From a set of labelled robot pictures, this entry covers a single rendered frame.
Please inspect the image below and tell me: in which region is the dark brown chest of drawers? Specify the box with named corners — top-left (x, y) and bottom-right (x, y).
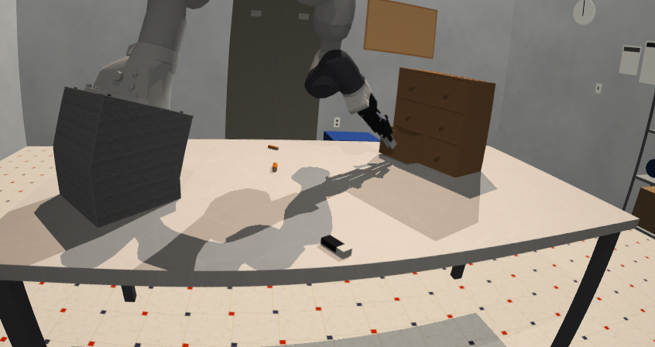
top-left (393, 67), bottom-right (496, 178)

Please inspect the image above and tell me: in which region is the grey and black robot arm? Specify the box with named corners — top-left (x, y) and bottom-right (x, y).
top-left (84, 0), bottom-right (372, 114)

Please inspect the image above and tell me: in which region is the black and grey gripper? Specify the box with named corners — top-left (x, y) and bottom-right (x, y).
top-left (358, 93), bottom-right (396, 149)

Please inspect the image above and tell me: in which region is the brown wooden drawer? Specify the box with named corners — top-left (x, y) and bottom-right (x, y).
top-left (426, 106), bottom-right (464, 144)
top-left (395, 98), bottom-right (428, 132)
top-left (398, 70), bottom-right (431, 103)
top-left (422, 136), bottom-right (459, 175)
top-left (430, 76), bottom-right (468, 112)
top-left (379, 126), bottom-right (424, 164)

